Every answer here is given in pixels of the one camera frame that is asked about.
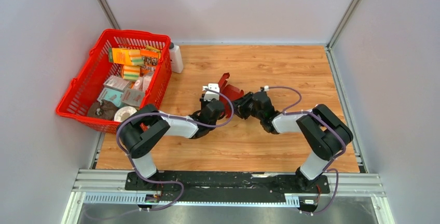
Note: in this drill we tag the teal white packet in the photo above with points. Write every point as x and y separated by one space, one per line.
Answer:
112 96

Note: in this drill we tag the red paper box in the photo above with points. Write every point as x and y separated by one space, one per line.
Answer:
231 92

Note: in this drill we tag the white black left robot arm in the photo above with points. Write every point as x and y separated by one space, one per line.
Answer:
144 129

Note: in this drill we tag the orange snack packet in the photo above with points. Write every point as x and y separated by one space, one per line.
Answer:
150 57

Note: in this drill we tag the yellow green sponge pack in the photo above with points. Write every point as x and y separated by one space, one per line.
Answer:
130 72

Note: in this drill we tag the white tape roll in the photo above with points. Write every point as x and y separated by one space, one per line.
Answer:
124 113

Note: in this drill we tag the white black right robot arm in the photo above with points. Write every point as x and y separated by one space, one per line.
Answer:
325 133

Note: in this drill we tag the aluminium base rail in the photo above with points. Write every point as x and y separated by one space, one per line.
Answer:
120 196

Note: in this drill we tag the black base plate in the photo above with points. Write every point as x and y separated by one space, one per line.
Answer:
211 186

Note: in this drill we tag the right aluminium frame post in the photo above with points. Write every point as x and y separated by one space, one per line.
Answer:
342 23

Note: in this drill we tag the brown bag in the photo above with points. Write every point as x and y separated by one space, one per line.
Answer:
103 109

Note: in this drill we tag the left aluminium frame post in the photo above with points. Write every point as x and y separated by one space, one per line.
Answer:
109 14

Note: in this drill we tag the aluminium frame post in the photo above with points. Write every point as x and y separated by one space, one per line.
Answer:
109 14
342 23

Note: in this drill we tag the pink white box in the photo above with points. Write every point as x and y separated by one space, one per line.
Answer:
117 83

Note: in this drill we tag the orange green box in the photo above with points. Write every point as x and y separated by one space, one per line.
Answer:
125 56

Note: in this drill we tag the white plastic bottle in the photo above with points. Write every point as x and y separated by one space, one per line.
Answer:
176 58

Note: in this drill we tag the pink grey packet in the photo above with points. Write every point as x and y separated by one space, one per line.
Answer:
132 97

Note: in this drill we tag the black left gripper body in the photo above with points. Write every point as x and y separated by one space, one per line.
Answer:
203 103

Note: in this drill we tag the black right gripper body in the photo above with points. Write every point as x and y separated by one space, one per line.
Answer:
249 106

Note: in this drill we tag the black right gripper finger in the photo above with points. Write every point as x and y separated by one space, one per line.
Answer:
242 113
240 102

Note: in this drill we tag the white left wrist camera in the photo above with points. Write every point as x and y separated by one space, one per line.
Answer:
211 92

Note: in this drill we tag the red plastic basket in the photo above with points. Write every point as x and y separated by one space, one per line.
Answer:
85 88

